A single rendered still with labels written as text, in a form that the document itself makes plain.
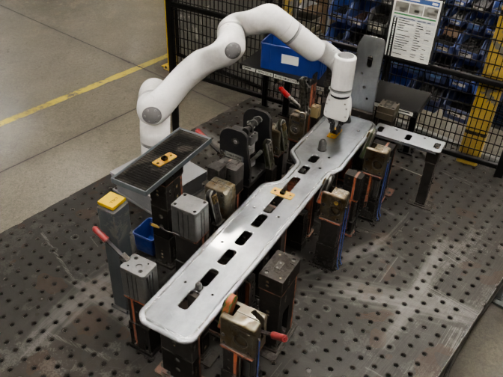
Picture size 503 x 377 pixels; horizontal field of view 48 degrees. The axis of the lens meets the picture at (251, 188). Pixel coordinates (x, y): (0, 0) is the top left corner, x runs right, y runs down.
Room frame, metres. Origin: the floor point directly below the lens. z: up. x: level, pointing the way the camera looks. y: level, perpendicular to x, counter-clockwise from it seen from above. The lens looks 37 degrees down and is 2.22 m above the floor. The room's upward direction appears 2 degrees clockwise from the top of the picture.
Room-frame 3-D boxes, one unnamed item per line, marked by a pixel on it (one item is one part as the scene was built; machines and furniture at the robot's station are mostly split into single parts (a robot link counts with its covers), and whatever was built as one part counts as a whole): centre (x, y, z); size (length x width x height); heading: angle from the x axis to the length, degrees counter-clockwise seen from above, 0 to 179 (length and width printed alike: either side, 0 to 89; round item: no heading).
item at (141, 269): (1.16, 0.32, 0.88); 0.11 x 0.10 x 0.36; 62
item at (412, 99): (2.49, -0.36, 1.02); 0.90 x 0.22 x 0.03; 62
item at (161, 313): (1.58, -0.11, 1.00); 1.38 x 0.22 x 0.02; 152
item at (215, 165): (1.62, 0.12, 0.90); 0.05 x 0.05 x 0.40; 62
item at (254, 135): (1.79, 0.02, 0.94); 0.18 x 0.13 x 0.49; 152
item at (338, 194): (1.57, -0.29, 0.87); 0.12 x 0.09 x 0.35; 62
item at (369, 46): (2.24, -0.47, 1.17); 0.12 x 0.01 x 0.34; 62
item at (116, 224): (1.33, 0.42, 0.92); 0.08 x 0.08 x 0.44; 62
